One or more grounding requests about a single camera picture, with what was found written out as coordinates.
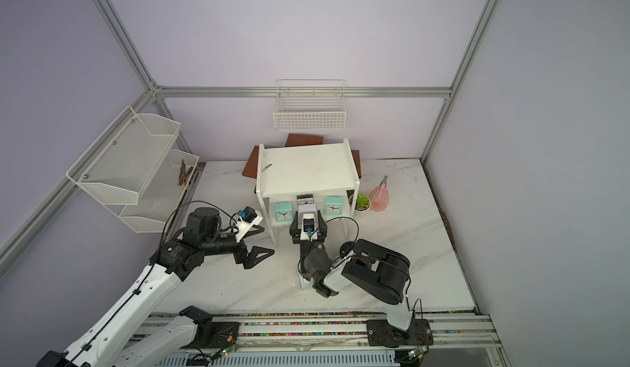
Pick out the mint green alarm clock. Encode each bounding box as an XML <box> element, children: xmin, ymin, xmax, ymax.
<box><xmin>324</xmin><ymin>196</ymin><xmax>344</xmax><ymax>215</ymax></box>
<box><xmin>273</xmin><ymin>202</ymin><xmax>294</xmax><ymax>224</ymax></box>

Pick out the clear square alarm clock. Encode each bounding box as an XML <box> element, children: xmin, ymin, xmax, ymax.
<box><xmin>297</xmin><ymin>203</ymin><xmax>317</xmax><ymax>215</ymax></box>
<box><xmin>297</xmin><ymin>194</ymin><xmax>315</xmax><ymax>209</ymax></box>

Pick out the white twin-bell alarm clock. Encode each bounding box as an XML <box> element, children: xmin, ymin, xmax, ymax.
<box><xmin>295</xmin><ymin>269</ymin><xmax>313</xmax><ymax>290</ymax></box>

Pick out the black round alarm clock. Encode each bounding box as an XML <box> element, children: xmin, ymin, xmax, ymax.
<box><xmin>339</xmin><ymin>242</ymin><xmax>354</xmax><ymax>258</ymax></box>

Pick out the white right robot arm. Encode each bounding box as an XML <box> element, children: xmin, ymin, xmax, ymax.
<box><xmin>290</xmin><ymin>212</ymin><xmax>414</xmax><ymax>334</ymax></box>

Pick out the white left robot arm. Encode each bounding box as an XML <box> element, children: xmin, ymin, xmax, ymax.
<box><xmin>38</xmin><ymin>206</ymin><xmax>274</xmax><ymax>366</ymax></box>

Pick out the white two-tier shelf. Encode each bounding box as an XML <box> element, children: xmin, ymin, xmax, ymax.
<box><xmin>255</xmin><ymin>139</ymin><xmax>360</xmax><ymax>247</ymax></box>

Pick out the brown wooden step stand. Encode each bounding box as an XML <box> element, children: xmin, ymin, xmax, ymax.
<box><xmin>242</xmin><ymin>134</ymin><xmax>359</xmax><ymax>197</ymax></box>

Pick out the green succulent in white pot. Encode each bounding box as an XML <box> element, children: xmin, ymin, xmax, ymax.
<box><xmin>349</xmin><ymin>193</ymin><xmax>371</xmax><ymax>212</ymax></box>

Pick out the pink spray bottle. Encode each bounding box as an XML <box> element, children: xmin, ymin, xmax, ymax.
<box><xmin>369</xmin><ymin>175</ymin><xmax>390</xmax><ymax>212</ymax></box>

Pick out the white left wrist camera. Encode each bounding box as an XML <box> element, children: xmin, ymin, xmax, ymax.
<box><xmin>236</xmin><ymin>206</ymin><xmax>263</xmax><ymax>242</ymax></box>

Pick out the white mesh lower wall bin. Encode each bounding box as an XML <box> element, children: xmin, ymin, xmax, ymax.
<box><xmin>106</xmin><ymin>150</ymin><xmax>199</xmax><ymax>233</ymax></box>

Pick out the white mesh wall bin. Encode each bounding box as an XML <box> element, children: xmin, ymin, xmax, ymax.
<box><xmin>66</xmin><ymin>107</ymin><xmax>180</xmax><ymax>205</ymax></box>
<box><xmin>106</xmin><ymin>150</ymin><xmax>199</xmax><ymax>233</ymax></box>

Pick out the white wire wall basket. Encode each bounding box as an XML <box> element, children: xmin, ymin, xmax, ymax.
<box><xmin>272</xmin><ymin>79</ymin><xmax>347</xmax><ymax>132</ymax></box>

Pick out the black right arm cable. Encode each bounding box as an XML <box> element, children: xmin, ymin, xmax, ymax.
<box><xmin>297</xmin><ymin>216</ymin><xmax>424</xmax><ymax>319</ymax></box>

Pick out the white mesh upper wall bin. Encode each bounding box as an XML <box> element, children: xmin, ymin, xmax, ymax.
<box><xmin>66</xmin><ymin>107</ymin><xmax>180</xmax><ymax>205</ymax></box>

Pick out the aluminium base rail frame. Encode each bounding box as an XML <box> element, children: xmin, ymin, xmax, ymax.
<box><xmin>112</xmin><ymin>310</ymin><xmax>513</xmax><ymax>367</ymax></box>

